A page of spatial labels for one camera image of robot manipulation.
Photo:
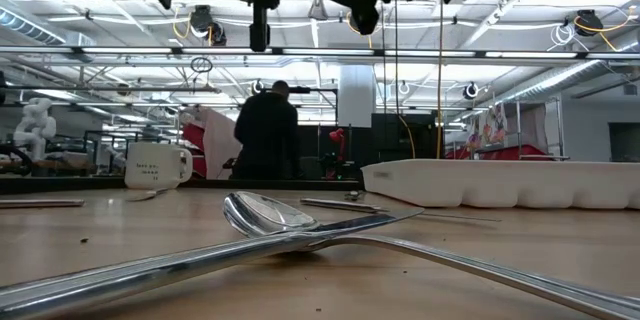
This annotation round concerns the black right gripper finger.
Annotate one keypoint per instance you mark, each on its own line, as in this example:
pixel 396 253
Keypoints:
pixel 362 5

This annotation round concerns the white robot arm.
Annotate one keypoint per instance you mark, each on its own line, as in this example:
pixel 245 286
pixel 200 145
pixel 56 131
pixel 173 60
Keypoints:
pixel 35 125

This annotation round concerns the white building column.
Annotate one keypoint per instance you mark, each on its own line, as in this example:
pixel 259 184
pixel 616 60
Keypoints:
pixel 357 95

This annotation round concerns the long light strip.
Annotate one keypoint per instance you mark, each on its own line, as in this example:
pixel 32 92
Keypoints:
pixel 150 51

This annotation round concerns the black partition cabinet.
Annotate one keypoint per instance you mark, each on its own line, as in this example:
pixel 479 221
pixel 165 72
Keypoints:
pixel 400 135

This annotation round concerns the person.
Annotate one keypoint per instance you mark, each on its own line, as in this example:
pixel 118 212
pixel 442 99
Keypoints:
pixel 267 135

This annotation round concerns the white tilted panel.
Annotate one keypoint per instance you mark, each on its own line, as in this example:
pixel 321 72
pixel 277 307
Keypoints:
pixel 220 145

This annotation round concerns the pink and white mug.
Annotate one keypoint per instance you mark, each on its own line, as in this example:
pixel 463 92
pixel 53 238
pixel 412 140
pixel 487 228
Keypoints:
pixel 155 165

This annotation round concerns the white cutlery organizer tray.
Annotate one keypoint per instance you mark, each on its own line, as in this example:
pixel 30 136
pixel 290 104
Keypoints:
pixel 500 182

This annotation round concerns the black rig frame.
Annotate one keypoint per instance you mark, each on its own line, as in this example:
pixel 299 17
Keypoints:
pixel 320 89

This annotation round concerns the silver ventilation duct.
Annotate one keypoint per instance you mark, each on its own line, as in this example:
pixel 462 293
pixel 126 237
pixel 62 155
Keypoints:
pixel 30 25
pixel 575 77

